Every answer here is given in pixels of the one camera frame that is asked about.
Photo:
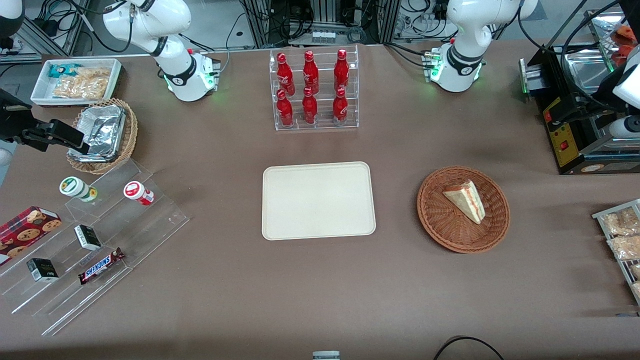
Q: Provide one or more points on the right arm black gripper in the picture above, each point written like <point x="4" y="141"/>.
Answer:
<point x="11" y="125"/>

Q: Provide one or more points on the triangular sandwich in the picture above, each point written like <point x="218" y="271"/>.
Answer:
<point x="465" y="199"/>

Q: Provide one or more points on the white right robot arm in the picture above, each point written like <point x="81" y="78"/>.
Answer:
<point x="150" y="20"/>

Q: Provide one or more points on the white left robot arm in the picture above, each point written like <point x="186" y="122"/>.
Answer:
<point x="465" y="30"/>

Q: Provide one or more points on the small tan wicker basket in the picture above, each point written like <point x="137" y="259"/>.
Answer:
<point x="129" y="135"/>

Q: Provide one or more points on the cream plastic tray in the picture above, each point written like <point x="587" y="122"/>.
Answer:
<point x="317" y="200"/>

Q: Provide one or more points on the large brown wicker basket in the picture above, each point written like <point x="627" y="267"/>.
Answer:
<point x="450" y="230"/>

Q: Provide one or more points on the tray of bagged snacks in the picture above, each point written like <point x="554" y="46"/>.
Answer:
<point x="622" y="272"/>

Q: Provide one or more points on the aluminium foil container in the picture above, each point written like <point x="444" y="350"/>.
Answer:
<point x="102" y="130"/>

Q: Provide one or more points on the white rectangular snack bin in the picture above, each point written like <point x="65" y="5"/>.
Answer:
<point x="40" y="92"/>

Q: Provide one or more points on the green capped yoghurt bottle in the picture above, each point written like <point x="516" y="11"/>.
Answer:
<point x="75" y="187"/>

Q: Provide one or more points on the clear bag of chips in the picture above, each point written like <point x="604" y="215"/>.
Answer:
<point x="82" y="85"/>

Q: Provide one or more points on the teal snack packet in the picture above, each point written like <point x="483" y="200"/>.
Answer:
<point x="62" y="70"/>

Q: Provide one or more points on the red cookie box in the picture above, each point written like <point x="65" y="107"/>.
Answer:
<point x="25" y="230"/>

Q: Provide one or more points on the red capped yoghurt bottle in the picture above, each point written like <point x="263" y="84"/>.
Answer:
<point x="136" y="192"/>

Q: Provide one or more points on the small black carton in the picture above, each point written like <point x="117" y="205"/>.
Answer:
<point x="42" y="270"/>
<point x="87" y="237"/>

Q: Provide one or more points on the clear acrylic stepped shelf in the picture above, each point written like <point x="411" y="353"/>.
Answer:
<point x="125" y="235"/>

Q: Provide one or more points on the Snickers chocolate bar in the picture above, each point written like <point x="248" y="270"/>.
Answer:
<point x="100" y="266"/>

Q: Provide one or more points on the red cola bottle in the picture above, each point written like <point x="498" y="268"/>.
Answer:
<point x="340" y="109"/>
<point x="310" y="75"/>
<point x="285" y="111"/>
<point x="309" y="109"/>
<point x="341" y="72"/>
<point x="285" y="75"/>

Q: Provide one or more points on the clear acrylic bottle rack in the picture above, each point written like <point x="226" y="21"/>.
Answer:
<point x="322" y="125"/>

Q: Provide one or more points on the white power strip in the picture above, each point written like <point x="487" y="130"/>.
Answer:
<point x="322" y="36"/>

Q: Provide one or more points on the small grey device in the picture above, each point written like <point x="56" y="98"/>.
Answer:
<point x="326" y="355"/>

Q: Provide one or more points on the black food warmer machine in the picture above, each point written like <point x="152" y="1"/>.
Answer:
<point x="565" y="145"/>

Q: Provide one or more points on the steel warmer pan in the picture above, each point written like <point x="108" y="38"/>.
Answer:
<point x="585" y="70"/>

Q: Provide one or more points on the clear bag of pastry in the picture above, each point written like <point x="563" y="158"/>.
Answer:
<point x="625" y="247"/>
<point x="620" y="222"/>

